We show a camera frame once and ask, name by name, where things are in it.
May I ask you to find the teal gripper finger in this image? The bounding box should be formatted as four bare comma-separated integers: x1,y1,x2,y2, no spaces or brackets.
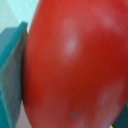
0,22,27,128

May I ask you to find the red toy tomato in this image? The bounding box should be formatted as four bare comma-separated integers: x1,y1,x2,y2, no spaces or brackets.
22,0,128,128

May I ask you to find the woven beige placemat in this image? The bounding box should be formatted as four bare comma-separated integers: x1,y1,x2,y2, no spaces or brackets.
0,0,39,33

